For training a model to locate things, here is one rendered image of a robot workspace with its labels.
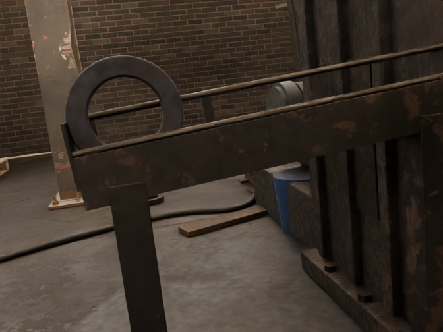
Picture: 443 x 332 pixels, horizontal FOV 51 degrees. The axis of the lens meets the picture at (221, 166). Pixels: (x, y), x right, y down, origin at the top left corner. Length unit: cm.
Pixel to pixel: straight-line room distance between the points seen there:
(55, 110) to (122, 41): 369
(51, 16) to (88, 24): 359
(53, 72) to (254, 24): 437
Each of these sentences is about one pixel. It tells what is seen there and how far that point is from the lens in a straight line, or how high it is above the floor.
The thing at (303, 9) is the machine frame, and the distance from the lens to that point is 152.
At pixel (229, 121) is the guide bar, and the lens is 76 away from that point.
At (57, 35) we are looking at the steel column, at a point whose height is 113.
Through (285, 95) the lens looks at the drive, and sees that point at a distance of 209.
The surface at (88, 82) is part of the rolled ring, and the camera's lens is 76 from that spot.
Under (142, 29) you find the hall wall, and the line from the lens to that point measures 690.
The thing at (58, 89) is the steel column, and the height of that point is 78.
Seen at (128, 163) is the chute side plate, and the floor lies 60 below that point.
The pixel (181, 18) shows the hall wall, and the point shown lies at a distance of 697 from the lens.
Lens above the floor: 71
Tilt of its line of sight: 10 degrees down
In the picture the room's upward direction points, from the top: 7 degrees counter-clockwise
